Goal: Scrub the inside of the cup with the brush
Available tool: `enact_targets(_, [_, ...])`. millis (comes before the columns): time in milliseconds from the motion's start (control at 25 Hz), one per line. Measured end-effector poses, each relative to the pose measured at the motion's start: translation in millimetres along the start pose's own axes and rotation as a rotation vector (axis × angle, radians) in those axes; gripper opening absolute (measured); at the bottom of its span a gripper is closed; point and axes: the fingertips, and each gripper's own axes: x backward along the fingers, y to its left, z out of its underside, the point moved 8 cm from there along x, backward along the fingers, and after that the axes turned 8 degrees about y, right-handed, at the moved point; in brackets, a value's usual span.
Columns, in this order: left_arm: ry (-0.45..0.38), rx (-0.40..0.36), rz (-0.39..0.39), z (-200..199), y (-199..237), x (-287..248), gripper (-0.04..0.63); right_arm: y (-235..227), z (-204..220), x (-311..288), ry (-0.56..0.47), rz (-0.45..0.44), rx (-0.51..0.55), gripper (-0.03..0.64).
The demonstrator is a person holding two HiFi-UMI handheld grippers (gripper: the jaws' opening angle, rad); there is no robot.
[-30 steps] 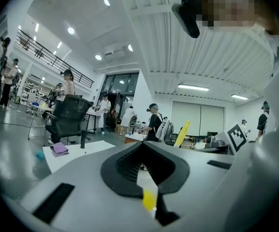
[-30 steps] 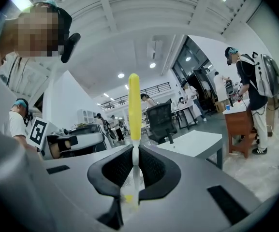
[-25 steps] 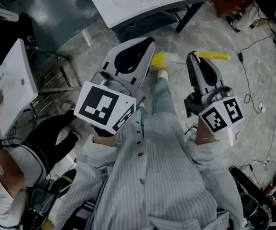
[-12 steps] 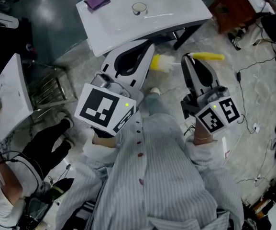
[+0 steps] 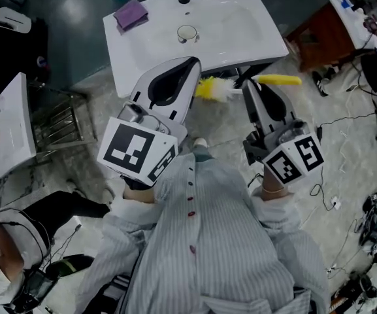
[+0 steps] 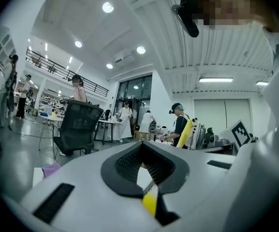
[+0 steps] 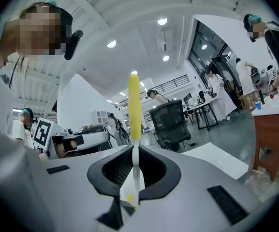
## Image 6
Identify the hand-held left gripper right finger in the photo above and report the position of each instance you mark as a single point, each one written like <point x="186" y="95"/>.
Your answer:
<point x="197" y="178"/>

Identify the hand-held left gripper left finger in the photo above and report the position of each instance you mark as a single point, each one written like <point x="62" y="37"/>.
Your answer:
<point x="86" y="202"/>

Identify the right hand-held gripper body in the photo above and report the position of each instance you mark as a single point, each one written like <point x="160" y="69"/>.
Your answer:
<point x="240" y="132"/>

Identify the yellow brush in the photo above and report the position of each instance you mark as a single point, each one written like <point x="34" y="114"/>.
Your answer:
<point x="150" y="202"/>

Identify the yellow and white backpack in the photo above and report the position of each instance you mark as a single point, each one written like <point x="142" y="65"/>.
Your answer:
<point x="195" y="134"/>

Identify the purple cloth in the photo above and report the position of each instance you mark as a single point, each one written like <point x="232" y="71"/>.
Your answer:
<point x="51" y="170"/>

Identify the long tube ceiling light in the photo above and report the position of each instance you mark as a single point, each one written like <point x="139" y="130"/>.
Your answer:
<point x="262" y="82"/>
<point x="215" y="79"/>

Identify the white box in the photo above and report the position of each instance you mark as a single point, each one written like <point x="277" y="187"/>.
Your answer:
<point x="37" y="176"/>

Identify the black mesh office chair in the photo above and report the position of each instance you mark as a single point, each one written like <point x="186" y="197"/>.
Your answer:
<point x="78" y="127"/>

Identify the white rectangular table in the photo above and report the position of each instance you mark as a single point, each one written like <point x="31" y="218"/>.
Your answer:
<point x="106" y="123"/>

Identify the round white table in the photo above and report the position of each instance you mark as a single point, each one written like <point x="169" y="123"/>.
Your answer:
<point x="52" y="118"/>

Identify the black framed glass door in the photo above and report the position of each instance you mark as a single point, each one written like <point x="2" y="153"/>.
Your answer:
<point x="134" y="88"/>

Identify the person's head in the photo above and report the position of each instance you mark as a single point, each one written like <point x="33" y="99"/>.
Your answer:
<point x="231" y="4"/>

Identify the round ceiling light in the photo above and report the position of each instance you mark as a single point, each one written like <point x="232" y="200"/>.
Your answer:
<point x="141" y="50"/>
<point x="109" y="66"/>
<point x="78" y="44"/>
<point x="107" y="7"/>

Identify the black balcony railing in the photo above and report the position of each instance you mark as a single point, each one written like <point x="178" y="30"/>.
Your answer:
<point x="57" y="66"/>

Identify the ceiling air conditioner unit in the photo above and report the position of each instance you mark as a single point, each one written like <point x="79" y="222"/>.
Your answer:
<point x="123" y="55"/>

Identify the black head-mounted camera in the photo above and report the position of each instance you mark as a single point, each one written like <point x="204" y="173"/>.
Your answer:
<point x="187" y="11"/>

